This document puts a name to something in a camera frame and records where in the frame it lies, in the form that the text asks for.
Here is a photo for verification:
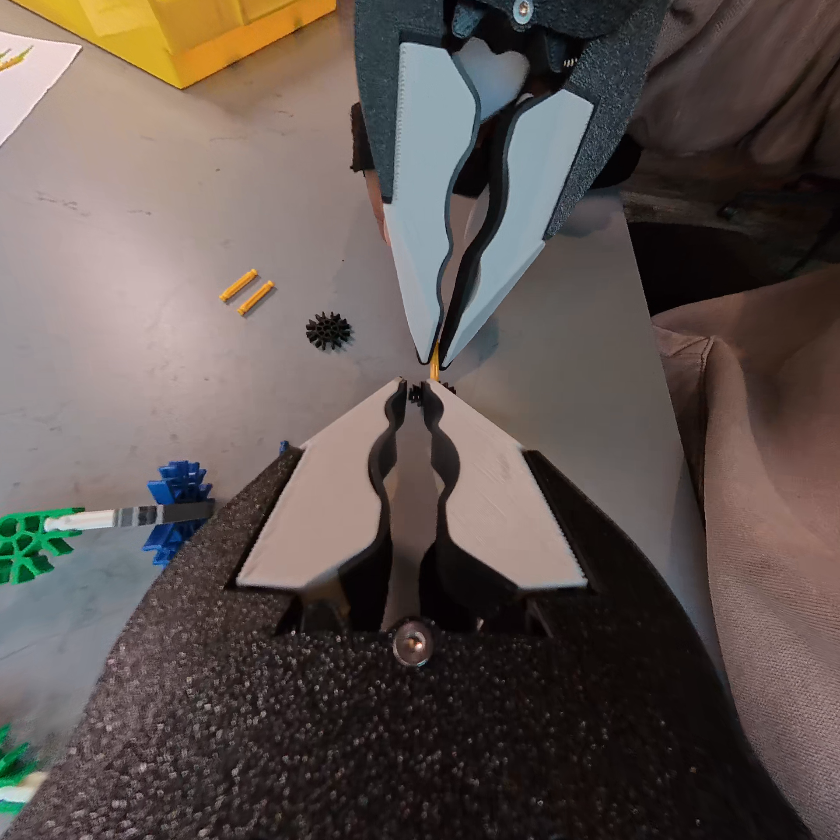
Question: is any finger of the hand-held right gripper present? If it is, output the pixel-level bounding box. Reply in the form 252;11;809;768
438;88;596;368
382;41;483;365

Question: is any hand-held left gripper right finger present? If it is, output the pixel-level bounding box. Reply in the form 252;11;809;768
423;381;588;631

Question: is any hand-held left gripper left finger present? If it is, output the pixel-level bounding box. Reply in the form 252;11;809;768
235;377;409;631

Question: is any multicolour toy construction model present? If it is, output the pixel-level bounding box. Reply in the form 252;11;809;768
0;459;216;808

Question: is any grey desk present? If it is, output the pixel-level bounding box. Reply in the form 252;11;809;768
0;0;732;736

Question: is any person's right hand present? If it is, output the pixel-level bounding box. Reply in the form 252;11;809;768
369;172;393;247

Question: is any yellow plastic bin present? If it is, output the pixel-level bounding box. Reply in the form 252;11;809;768
13;0;337;89

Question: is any folded white instruction sheet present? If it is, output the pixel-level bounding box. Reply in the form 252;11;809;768
0;29;83;148

